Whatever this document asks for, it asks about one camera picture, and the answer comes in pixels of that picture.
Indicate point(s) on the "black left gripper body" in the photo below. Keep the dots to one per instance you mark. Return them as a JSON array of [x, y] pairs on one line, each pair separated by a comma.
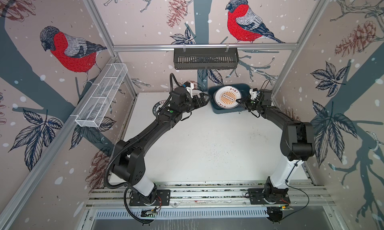
[[193, 103]]

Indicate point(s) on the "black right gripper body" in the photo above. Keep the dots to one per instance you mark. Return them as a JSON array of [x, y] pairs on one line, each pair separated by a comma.
[[253, 104]]

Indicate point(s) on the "orange sunburst plate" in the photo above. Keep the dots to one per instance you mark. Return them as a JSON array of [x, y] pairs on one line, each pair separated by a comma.
[[226, 97]]

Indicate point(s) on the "green ring plate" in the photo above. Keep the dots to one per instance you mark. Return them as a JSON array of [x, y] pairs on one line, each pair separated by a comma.
[[158, 106]]

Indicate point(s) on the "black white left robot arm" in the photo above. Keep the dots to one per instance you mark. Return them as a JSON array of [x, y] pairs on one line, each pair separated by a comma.
[[127, 167]]

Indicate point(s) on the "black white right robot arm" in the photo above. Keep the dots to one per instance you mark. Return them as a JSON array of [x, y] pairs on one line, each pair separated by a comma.
[[297, 143]]

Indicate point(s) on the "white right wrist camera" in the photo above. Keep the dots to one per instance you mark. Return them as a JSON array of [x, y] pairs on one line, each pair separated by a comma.
[[254, 93]]

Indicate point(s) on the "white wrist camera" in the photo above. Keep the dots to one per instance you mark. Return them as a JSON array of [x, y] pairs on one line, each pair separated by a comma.
[[254, 93], [189, 86]]

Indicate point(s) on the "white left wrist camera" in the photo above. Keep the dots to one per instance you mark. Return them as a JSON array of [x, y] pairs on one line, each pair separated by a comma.
[[189, 86]]

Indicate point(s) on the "black hanging wire basket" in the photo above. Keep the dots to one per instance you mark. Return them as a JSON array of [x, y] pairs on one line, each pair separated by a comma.
[[206, 58]]

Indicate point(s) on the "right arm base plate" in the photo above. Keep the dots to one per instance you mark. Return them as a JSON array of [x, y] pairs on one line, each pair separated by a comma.
[[267, 196]]

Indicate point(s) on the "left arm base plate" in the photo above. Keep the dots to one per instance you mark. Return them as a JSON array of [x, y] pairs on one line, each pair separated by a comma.
[[155, 198]]

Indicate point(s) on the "white mesh wall shelf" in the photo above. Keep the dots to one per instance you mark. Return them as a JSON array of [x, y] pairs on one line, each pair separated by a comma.
[[98, 104]]

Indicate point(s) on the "aluminium front rail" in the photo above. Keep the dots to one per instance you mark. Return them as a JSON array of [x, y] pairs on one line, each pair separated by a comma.
[[215, 195]]

